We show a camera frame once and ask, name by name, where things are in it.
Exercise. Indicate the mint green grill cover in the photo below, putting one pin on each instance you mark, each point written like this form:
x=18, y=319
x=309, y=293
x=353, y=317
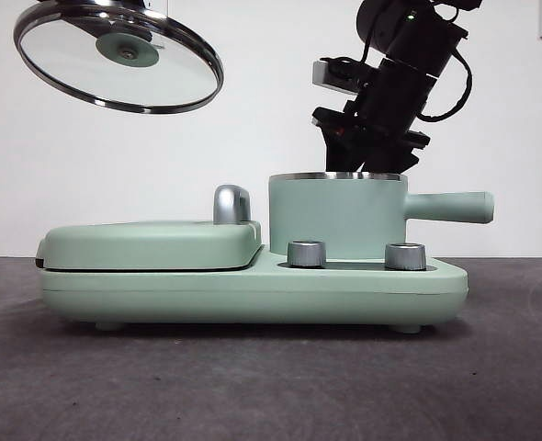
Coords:
x=147, y=245

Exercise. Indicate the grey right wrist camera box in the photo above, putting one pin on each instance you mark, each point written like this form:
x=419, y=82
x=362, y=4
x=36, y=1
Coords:
x=330, y=75

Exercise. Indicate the silver control knob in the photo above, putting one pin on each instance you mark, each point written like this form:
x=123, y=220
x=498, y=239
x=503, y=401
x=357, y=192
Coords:
x=404, y=256
x=305, y=254

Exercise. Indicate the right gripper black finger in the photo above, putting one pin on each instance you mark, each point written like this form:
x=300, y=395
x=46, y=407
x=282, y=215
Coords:
x=388, y=164
x=342, y=156

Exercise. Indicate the mint green breakfast maker base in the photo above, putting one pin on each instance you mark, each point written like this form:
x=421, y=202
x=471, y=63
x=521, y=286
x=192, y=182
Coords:
x=252, y=294

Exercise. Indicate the glass pot lid green knob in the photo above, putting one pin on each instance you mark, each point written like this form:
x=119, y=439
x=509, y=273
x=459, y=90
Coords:
x=69, y=59

